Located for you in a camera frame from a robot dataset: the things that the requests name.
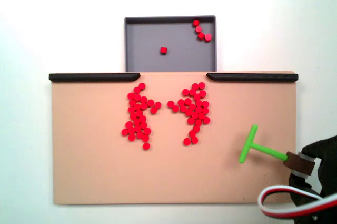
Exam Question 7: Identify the peach flat board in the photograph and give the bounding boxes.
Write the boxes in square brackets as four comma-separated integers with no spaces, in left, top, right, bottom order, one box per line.
[49,70,300,206]

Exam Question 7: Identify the red white black servo cable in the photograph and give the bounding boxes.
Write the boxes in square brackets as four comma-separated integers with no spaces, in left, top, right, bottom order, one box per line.
[257,184,337,218]

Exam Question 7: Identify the black guard strip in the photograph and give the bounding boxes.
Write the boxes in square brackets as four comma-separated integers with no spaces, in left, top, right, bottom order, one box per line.
[206,72,299,83]
[48,73,141,82]

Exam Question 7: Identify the grey tray container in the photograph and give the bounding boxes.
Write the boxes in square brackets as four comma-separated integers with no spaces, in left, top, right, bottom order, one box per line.
[123,15,217,73]

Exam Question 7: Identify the green T pusher brown handle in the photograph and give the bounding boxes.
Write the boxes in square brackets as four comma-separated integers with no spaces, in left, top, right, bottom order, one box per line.
[239,124,316,177]

